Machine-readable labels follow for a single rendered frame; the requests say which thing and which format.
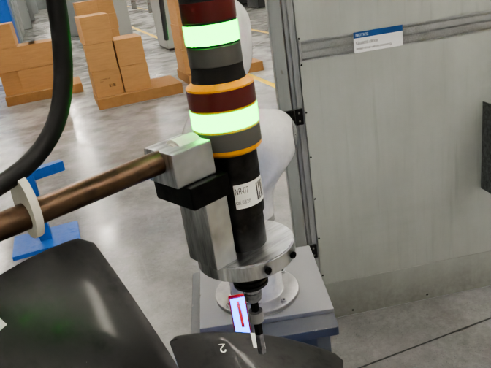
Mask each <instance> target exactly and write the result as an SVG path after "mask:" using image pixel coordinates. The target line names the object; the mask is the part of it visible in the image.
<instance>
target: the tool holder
mask: <svg viewBox="0 0 491 368"><path fill-rule="evenodd" d="M182 135H184V134H179V135H177V136H175V137H172V138H169V139H166V140H164V141H162V142H158V143H156V144H154V145H151V146H148V147H145V148H144V152H145V155H147V154H149V153H152V152H154V151H157V150H158V151H159V152H160V153H161V155H162V157H163V159H164V161H165V164H166V171H165V173H163V174H161V175H158V176H156V177H153V178H151V180H152V181H154V185H155V188H156V194H157V197H158V198H159V199H163V200H165V201H168V202H171V203H173V204H176V205H179V206H180V211H181V215H182V219H183V226H184V230H185V234H186V241H187V245H188V249H189V255H190V257H191V258H192V259H194V260H195V261H197V262H198V265H199V268H200V270H201V271H202V272H203V273H204V274H205V275H207V276H208V277H211V278H213V279H215V280H220V281H223V282H229V283H243V282H249V281H255V280H260V279H263V278H266V277H269V276H271V275H274V274H276V273H277V272H280V271H281V270H282V269H284V268H285V267H286V266H288V265H289V264H290V263H291V262H292V260H293V258H295V257H296V255H297V254H296V248H295V242H294V235H293V233H292V231H291V230H290V229H289V228H288V227H286V226H285V225H283V224H281V223H278V222H275V221H269V220H264V223H265V228H266V234H267V241H266V243H265V244H264V245H263V246H261V247H260V248H258V249H256V250H252V251H249V252H245V253H236V251H235V243H234V238H233V233H232V224H231V220H230V215H229V207H228V202H227V195H229V194H231V190H230V185H229V177H228V174H227V172H223V171H220V170H217V169H216V168H215V163H214V158H213V151H212V146H211V141H210V140H209V139H203V138H201V139H198V140H195V141H193V142H190V143H188V144H186V145H183V146H180V147H178V146H175V147H172V146H168V144H166V143H167V141H169V140H171V139H174V138H176V137H180V136H182Z"/></svg>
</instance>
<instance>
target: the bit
mask: <svg viewBox="0 0 491 368"><path fill-rule="evenodd" d="M250 304H251V303H250ZM248 313H249V318H250V322H251V323H252V324H253V325H254V331H255V336H256V344H257V350H258V354H262V355H263V354H265V353H266V349H265V344H264V335H263V331H262V322H263V321H264V315H263V309H262V308H261V307H259V303H258V302H257V303H254V304H251V308H250V309H249V311H248Z"/></svg>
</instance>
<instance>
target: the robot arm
mask: <svg viewBox="0 0 491 368"><path fill-rule="evenodd" d="M235 6H236V11H237V21H238V26H239V32H240V42H241V47H242V53H243V66H244V69H245V73H246V74H248V72H249V69H250V68H251V62H252V36H251V22H250V18H249V16H248V13H247V11H246V10H245V8H244V7H243V5H242V4H241V3H240V2H238V1H237V0H235ZM258 112H259V122H260V128H261V133H262V142H261V144H260V145H259V146H258V148H257V155H258V160H259V171H260V173H261V179H262V188H263V194H264V210H263V213H264V219H265V220H269V221H275V214H274V206H273V192H274V188H275V184H276V183H277V181H278V179H279V177H280V176H281V175H282V173H283V171H284V170H285V168H287V166H288V165H289V163H290V161H291V159H292V158H293V155H294V153H295V150H296V147H297V129H296V125H295V124H294V121H293V120H292V119H291V117H290V116H289V115H288V114H286V113H285V112H284V111H281V110H277V109H258ZM190 132H193V128H192V125H191V118H190V113H189V116H188V118H187V120H186V123H185V126H184V128H183V133H182V134H187V133H190ZM298 293H299V285H298V282H297V280H296V278H295V277H294V276H293V275H292V274H290V273H288V272H287V271H285V270H284V269H282V270H281V271H280V272H277V273H276V274H274V275H271V276H269V277H268V284H267V285H266V286H265V287H264V288H262V299H261V300H260V301H259V307H261V308H262V309H263V315H264V316H268V315H272V314H275V313H278V312H280V311H282V310H284V309H286V308H287V307H288V306H289V305H291V304H292V303H293V302H294V301H295V299H296V298H297V296H298ZM236 294H243V292H242V291H239V290H237V289H236V288H235V287H234V285H233V283H229V282H223V281H222V282H221V283H220V284H219V286H218V288H217V289H216V301H217V304H218V306H219V307H220V308H221V309H222V310H223V311H224V312H226V313H229V314H230V315H231V310H230V306H229V298H228V296H232V295H236Z"/></svg>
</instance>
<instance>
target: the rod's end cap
mask: <svg viewBox="0 0 491 368"><path fill-rule="evenodd" d="M198 139H201V137H199V136H198V135H197V134H195V133H193V132H190V133H187V134H184V135H182V136H180V137H176V138H174V139H171V140H169V141H167V143H166V144H168V146H172V147H175V146H178V147H180V146H183V145H186V144H188V143H190V142H193V141H195V140H198Z"/></svg>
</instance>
